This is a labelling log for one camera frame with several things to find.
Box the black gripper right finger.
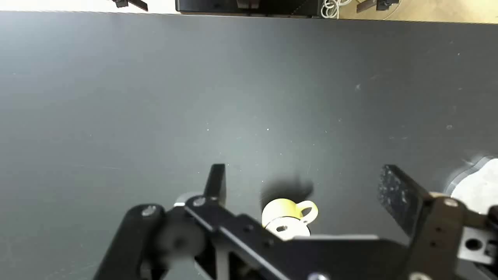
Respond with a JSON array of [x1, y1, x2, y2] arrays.
[[379, 164, 498, 280]]

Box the black Dell monitor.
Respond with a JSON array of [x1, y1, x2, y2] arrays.
[[175, 0, 321, 18]]

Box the white coiled cable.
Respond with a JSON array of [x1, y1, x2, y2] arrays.
[[320, 0, 346, 21]]

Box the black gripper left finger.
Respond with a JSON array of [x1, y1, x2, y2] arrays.
[[93, 164, 287, 280]]

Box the yellow enamel mug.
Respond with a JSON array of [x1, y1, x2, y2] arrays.
[[261, 198, 321, 242]]

